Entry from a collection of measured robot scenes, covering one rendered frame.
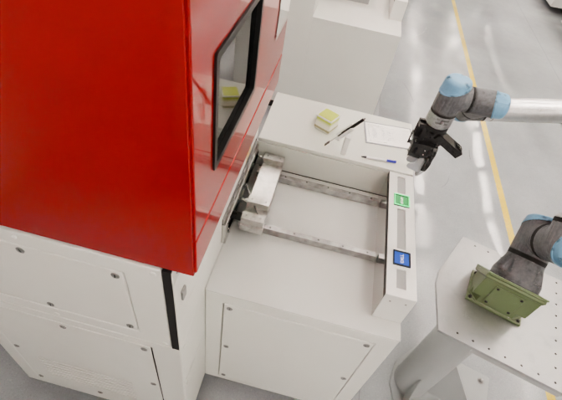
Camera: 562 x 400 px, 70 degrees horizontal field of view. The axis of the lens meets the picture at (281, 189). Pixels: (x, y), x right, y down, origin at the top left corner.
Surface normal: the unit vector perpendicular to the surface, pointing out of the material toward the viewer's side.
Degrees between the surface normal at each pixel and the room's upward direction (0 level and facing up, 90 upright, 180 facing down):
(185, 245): 90
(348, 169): 90
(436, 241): 0
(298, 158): 90
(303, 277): 0
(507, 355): 0
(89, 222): 90
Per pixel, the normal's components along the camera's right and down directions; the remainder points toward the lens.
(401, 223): 0.14, -0.68
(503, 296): -0.49, 0.58
